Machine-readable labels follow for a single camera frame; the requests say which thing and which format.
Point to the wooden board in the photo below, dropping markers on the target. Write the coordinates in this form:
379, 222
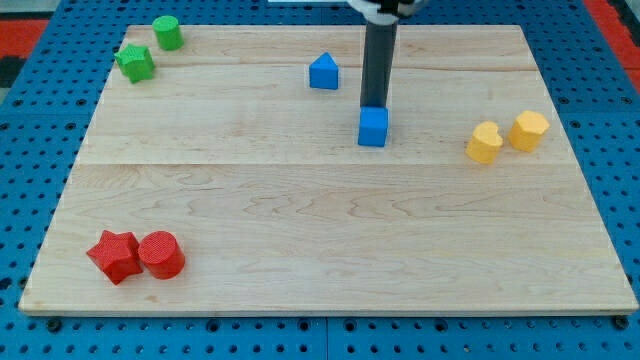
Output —
279, 212

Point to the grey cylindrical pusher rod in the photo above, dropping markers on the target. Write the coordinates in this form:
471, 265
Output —
378, 55

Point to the blue triangle block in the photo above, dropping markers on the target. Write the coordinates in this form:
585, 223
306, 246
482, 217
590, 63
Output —
324, 73

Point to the blue cube block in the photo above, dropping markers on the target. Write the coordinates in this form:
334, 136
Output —
373, 126

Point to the red star block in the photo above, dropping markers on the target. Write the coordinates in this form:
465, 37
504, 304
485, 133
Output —
116, 255

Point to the green star block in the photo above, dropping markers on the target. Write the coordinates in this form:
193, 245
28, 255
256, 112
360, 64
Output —
135, 62

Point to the green cylinder block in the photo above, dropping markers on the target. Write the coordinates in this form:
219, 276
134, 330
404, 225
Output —
168, 33

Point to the red cylinder block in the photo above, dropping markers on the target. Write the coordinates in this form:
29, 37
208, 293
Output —
160, 252

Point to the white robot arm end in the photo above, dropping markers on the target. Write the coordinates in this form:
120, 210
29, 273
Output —
387, 12

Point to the yellow hexagon block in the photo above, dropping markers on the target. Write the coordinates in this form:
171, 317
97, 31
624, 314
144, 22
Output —
528, 130

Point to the yellow heart block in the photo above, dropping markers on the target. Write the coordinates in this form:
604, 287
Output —
485, 143

